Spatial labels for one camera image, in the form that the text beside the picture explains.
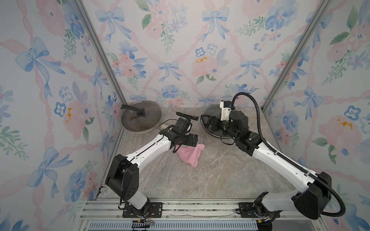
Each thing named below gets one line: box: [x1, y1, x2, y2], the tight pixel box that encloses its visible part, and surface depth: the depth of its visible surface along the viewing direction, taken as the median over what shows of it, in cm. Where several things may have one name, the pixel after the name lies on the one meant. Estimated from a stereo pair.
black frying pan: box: [175, 104, 231, 139], surface depth 65 cm
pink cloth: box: [176, 143, 205, 168], surface depth 86 cm
